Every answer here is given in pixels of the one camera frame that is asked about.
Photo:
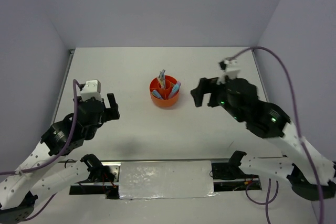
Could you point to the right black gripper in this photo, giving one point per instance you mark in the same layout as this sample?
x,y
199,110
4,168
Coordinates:
x,y
205,85

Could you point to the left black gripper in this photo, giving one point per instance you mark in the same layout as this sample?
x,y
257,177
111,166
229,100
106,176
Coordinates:
x,y
112,113

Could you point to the pink purple highlighter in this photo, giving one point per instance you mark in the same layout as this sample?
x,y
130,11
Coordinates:
x,y
175,89

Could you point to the yellow thin highlighter pen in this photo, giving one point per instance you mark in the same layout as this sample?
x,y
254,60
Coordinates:
x,y
159,78

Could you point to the blue white pen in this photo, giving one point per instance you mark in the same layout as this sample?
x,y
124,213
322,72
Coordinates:
x,y
162,75

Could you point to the blue translucent correction tape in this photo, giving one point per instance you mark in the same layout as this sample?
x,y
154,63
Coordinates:
x,y
157,94

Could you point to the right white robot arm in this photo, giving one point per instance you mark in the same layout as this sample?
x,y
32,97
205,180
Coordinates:
x,y
310,175

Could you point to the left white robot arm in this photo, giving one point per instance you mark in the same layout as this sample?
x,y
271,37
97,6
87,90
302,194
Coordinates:
x,y
27,186

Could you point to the orange round desk organizer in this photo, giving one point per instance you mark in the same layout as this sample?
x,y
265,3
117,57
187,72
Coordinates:
x,y
165,102

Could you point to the silver tape sheet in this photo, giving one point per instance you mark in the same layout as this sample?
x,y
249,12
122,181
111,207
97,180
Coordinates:
x,y
165,180

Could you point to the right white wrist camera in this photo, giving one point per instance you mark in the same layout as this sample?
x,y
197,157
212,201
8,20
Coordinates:
x,y
230,69

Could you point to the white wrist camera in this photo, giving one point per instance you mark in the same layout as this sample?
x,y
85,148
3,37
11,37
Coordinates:
x,y
230,69
91,89

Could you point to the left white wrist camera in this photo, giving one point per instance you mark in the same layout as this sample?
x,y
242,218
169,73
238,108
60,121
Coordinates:
x,y
91,89

